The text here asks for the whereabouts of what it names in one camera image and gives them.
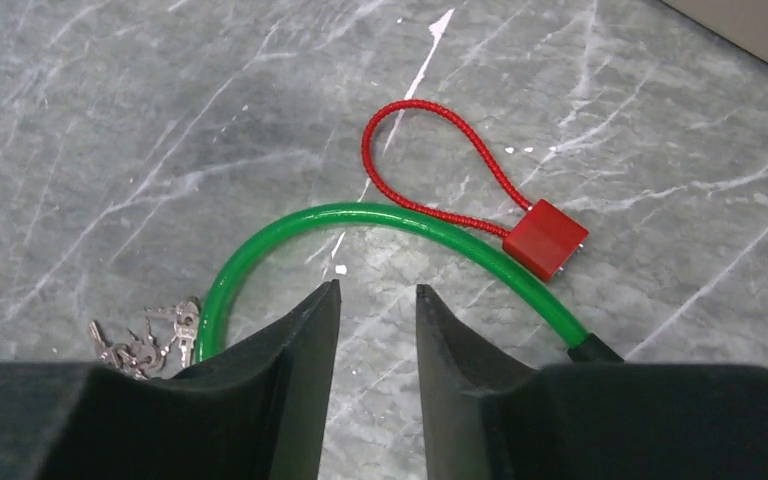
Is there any green cable loop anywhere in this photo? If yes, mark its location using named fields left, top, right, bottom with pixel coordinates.
left=195, top=202, right=624, bottom=364

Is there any beige plastic toolbox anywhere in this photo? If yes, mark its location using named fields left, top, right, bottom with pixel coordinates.
left=665, top=0, right=768, bottom=64

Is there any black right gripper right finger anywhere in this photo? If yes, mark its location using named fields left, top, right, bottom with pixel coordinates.
left=416, top=285, right=768, bottom=479

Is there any silver key bunch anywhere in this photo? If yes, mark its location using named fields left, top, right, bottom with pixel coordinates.
left=88, top=296, right=202, bottom=380

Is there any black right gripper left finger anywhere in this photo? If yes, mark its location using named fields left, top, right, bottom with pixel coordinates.
left=0, top=280, right=341, bottom=479

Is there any red cable lock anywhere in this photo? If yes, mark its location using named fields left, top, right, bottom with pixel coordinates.
left=360, top=99, right=589, bottom=283

